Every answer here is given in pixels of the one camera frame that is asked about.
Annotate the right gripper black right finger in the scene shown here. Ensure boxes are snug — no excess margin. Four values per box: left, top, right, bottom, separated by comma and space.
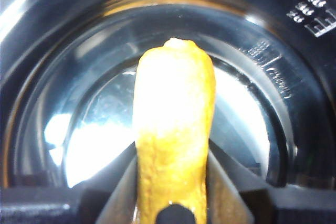
206, 140, 271, 224

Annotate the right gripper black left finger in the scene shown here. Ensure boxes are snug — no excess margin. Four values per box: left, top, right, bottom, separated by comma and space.
69, 141, 141, 224

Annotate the yellow corn cob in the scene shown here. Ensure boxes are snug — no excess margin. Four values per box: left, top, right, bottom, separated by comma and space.
132, 37, 216, 224

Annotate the pale green electric steamer pot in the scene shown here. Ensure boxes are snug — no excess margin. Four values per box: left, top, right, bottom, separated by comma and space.
0, 0, 336, 191

